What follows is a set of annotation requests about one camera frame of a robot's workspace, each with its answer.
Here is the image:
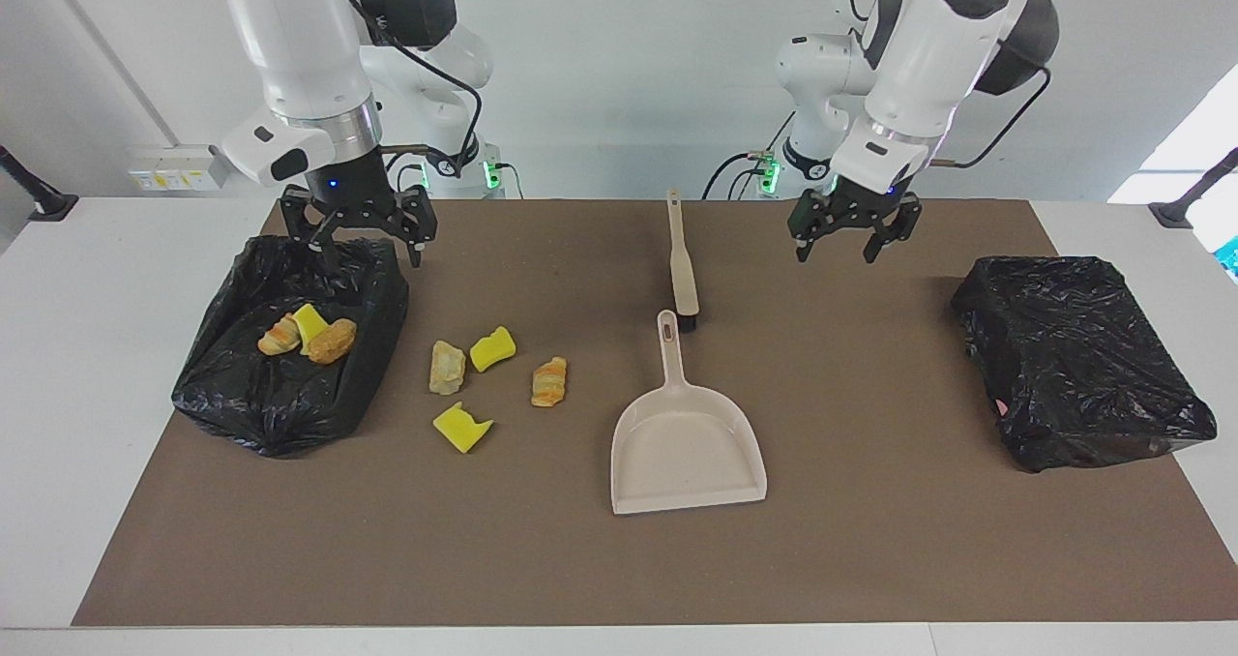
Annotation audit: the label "black right base cable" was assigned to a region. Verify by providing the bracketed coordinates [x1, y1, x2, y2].
[387, 146, 431, 200]

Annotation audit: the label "black left base cable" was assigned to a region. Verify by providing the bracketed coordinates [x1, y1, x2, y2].
[702, 151, 775, 200]

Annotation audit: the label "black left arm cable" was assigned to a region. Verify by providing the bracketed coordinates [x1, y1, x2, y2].
[841, 0, 1055, 168]

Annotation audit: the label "beige hand brush black bristles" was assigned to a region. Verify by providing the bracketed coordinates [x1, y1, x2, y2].
[666, 189, 701, 334]

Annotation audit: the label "black clamp post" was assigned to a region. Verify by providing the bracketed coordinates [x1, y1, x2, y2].
[0, 145, 80, 224]
[1149, 148, 1238, 229]

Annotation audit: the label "beige bread chunk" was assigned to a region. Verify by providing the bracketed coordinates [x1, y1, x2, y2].
[428, 340, 467, 396]

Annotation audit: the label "beige plastic dustpan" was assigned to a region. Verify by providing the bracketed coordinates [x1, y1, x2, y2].
[609, 310, 769, 517]

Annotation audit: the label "brown table mat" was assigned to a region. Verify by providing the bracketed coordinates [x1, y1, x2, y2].
[73, 198, 1238, 628]

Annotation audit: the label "brown bread roll toy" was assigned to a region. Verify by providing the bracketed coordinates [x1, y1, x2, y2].
[308, 318, 358, 366]

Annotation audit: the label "deep black bagged bin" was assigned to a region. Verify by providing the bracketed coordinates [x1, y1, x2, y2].
[171, 234, 411, 459]

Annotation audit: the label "black base cable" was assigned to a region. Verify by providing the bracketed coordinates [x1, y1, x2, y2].
[387, 146, 431, 200]
[702, 151, 775, 200]

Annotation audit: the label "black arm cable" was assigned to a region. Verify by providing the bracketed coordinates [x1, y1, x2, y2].
[841, 0, 1055, 168]
[339, 0, 485, 188]

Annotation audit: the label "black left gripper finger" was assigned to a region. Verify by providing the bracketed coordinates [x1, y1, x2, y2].
[788, 194, 833, 263]
[864, 199, 923, 265]

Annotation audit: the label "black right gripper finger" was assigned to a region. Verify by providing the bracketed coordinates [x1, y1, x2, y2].
[382, 188, 438, 270]
[280, 190, 341, 270]

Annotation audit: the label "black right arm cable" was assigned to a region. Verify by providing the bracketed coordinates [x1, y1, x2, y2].
[339, 0, 485, 188]

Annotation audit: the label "white wall socket box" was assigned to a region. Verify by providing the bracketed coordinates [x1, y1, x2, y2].
[128, 145, 233, 193]

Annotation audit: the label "flat black bagged bin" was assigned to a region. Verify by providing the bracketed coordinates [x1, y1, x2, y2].
[950, 255, 1219, 473]

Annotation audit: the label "striped croissant toy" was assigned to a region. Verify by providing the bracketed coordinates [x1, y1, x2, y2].
[530, 356, 569, 408]
[257, 313, 303, 356]

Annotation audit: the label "green and yellow sponge piece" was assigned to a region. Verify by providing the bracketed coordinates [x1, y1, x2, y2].
[293, 303, 332, 357]

